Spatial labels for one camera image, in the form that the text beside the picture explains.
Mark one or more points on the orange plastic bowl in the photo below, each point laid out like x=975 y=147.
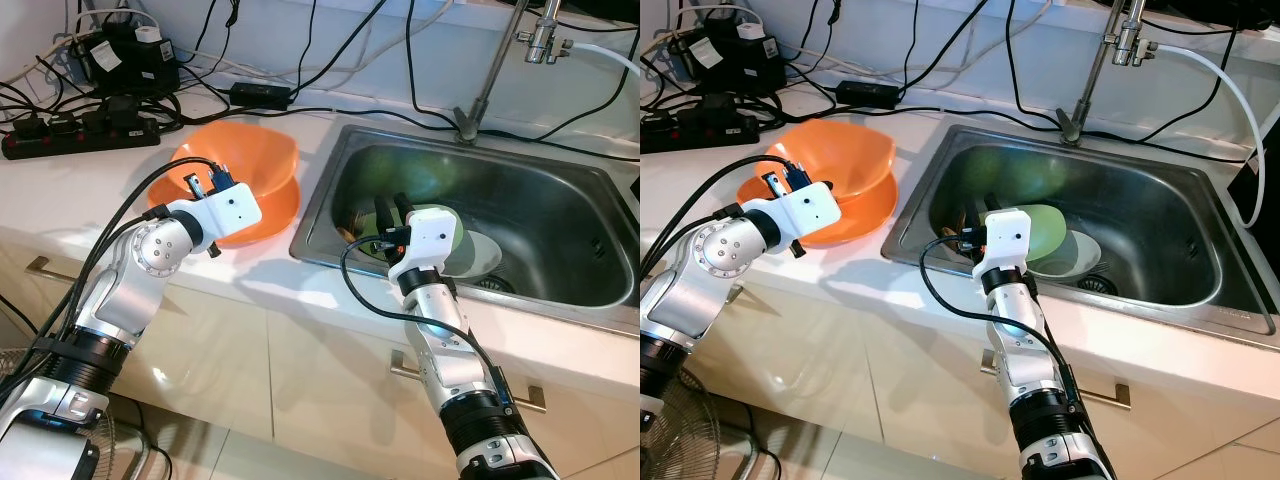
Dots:
x=255 y=160
x=850 y=155

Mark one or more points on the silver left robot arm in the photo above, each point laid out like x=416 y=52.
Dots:
x=110 y=300
x=690 y=300

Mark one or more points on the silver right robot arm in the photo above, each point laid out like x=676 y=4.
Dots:
x=445 y=350
x=1020 y=350

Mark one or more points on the metal kitchen faucet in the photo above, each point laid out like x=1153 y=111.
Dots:
x=1095 y=80
x=490 y=85

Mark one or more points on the cream kitchen cabinet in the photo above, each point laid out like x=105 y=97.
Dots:
x=300 y=370
x=870 y=380

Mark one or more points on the green plate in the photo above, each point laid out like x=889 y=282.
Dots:
x=452 y=235
x=1055 y=235

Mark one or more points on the orange plastic plate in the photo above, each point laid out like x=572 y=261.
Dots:
x=865 y=215
x=270 y=222

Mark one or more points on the white bowl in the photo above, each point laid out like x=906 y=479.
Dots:
x=480 y=255
x=1085 y=255

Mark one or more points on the black power strip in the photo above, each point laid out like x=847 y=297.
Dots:
x=700 y=130
x=80 y=135

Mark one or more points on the small black power brick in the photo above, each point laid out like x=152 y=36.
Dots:
x=260 y=96
x=865 y=92

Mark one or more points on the large black power adapter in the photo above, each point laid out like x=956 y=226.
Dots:
x=735 y=65
x=140 y=65

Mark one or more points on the stainless steel sink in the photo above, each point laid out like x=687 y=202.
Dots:
x=1150 y=230
x=560 y=220

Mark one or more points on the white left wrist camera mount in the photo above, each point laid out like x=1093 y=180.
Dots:
x=805 y=210
x=230 y=210

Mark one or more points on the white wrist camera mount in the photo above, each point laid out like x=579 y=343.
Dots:
x=805 y=210
x=425 y=245
x=230 y=210
x=1005 y=240

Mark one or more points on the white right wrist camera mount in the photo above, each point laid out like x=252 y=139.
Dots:
x=1005 y=240
x=425 y=245

